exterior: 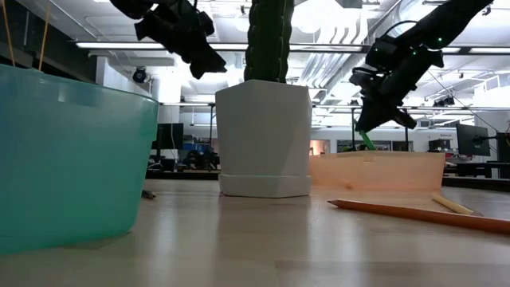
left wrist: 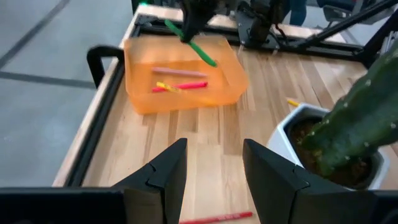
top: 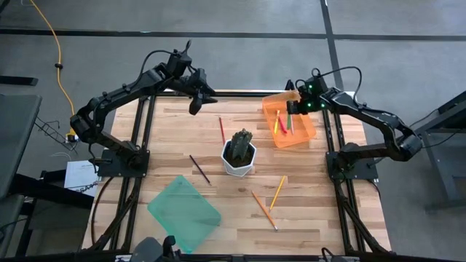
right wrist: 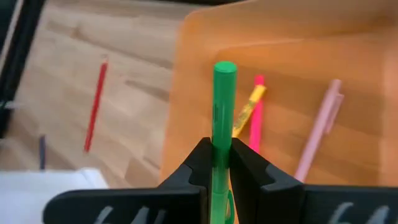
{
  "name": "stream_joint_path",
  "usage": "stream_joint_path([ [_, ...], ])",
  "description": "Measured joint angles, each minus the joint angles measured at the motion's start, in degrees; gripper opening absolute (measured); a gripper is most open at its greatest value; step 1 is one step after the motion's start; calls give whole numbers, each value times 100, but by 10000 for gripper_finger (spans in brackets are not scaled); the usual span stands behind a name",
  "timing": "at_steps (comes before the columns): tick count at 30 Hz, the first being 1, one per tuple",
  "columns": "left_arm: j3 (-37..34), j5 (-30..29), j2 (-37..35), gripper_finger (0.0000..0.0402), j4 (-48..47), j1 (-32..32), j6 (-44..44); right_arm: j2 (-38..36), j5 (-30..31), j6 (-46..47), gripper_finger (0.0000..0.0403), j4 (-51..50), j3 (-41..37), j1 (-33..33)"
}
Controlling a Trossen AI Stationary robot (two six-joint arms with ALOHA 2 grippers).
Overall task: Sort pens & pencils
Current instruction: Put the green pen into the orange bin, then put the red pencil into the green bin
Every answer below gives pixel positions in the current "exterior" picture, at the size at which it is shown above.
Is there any black computer monitor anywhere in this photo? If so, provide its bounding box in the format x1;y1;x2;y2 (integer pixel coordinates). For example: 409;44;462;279
151;122;185;151

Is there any orange pencil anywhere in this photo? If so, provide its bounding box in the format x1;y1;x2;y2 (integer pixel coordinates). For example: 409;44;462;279
328;199;510;235

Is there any yellow pencil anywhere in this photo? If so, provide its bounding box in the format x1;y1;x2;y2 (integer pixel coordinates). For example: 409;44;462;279
432;193;477;216

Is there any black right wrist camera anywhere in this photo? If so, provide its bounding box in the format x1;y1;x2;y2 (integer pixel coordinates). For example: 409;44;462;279
365;36;399;69

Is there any orange translucent plastic bin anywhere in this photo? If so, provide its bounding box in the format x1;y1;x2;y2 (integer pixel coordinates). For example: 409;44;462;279
308;150;446;191

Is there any long ceiling light strip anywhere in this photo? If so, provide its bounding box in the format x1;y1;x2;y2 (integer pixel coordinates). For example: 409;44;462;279
75;41;250;51

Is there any white hexagonal plant pot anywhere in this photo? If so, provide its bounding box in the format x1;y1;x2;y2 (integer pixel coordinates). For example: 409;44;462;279
214;78;314;199

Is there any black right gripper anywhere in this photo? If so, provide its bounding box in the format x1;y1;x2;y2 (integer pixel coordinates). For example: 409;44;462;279
350;45;445;134

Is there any green pen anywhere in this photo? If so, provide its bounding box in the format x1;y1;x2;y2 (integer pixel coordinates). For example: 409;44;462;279
359;130;376;151

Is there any green cactus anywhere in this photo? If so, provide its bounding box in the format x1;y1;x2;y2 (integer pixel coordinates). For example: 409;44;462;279
243;0;296;84

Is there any large black monitor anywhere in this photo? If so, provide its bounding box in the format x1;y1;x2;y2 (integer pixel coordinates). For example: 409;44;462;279
456;123;492;157

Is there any small black monitor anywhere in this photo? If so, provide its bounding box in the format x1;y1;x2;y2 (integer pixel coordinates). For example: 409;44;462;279
428;138;451;151

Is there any teal translucent plastic bin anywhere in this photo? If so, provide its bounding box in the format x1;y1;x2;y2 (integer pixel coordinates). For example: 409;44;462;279
0;63;159;255

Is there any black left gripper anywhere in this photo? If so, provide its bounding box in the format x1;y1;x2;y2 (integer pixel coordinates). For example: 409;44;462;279
134;0;227;80

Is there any black aluminium table frame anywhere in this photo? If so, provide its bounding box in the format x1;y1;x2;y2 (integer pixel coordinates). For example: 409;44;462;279
145;170;510;192

